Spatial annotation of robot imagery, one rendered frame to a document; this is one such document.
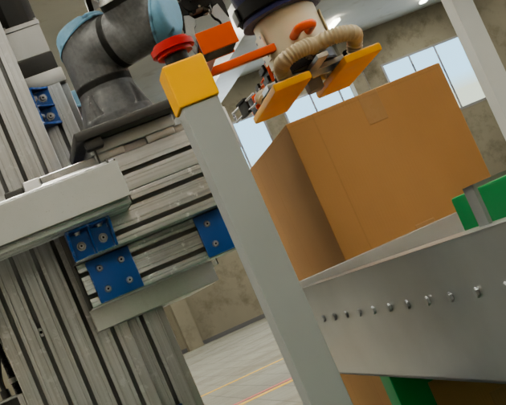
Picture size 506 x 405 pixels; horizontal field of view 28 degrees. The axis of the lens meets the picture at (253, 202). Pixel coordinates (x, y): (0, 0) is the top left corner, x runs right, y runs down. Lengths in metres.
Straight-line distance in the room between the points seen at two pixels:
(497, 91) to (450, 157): 3.44
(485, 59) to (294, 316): 4.39
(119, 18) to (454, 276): 0.96
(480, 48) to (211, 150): 4.37
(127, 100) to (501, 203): 0.91
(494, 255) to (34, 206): 0.94
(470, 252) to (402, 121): 1.16
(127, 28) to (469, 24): 4.01
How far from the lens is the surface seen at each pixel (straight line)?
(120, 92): 2.01
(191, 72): 1.56
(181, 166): 1.99
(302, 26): 2.48
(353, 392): 2.75
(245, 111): 3.18
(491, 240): 1.14
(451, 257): 1.27
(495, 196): 1.35
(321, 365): 1.53
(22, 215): 1.83
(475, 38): 5.83
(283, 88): 2.41
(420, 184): 2.33
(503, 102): 5.79
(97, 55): 2.03
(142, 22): 1.98
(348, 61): 2.46
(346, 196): 2.28
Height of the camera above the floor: 0.64
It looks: 4 degrees up
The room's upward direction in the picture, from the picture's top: 24 degrees counter-clockwise
